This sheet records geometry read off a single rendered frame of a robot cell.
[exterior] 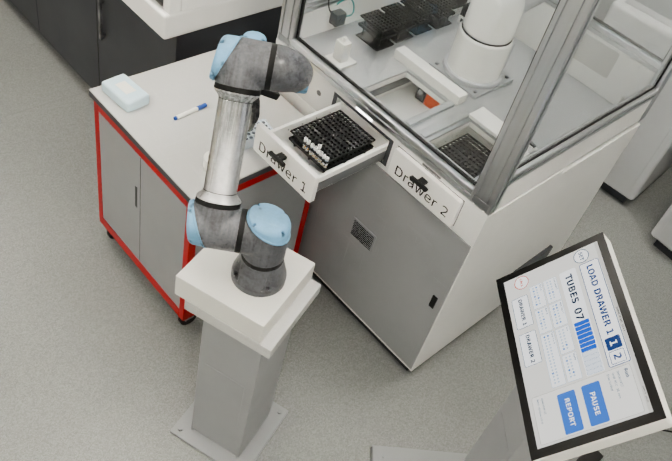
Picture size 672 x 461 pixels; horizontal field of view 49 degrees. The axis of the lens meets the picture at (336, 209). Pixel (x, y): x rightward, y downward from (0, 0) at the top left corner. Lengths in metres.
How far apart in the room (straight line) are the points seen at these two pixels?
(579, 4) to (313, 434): 1.71
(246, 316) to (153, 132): 0.84
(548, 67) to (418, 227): 0.78
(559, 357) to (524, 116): 0.64
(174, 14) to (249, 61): 1.09
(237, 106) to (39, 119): 2.06
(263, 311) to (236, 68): 0.63
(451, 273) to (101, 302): 1.36
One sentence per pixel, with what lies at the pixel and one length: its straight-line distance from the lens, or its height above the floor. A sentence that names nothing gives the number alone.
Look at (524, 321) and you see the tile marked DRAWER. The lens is 1.96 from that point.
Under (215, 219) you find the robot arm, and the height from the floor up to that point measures 1.06.
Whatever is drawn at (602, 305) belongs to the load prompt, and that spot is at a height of 1.16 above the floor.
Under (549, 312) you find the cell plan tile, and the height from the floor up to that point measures 1.06.
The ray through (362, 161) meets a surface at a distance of 2.39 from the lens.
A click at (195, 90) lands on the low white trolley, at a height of 0.76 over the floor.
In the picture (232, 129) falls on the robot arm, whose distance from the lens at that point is 1.83.
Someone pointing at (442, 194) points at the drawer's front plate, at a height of 0.91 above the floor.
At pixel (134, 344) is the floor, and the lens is 2.90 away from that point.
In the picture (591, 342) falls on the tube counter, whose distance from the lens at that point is 1.85.
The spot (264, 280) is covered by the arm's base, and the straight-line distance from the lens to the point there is 1.97.
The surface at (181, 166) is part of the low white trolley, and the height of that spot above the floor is 0.76.
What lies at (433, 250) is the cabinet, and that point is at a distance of 2.48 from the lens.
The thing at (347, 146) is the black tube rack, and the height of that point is 0.90.
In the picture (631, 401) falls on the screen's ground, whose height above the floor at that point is 1.15.
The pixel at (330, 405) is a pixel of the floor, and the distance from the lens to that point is 2.83.
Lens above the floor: 2.43
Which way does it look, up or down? 45 degrees down
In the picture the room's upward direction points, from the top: 16 degrees clockwise
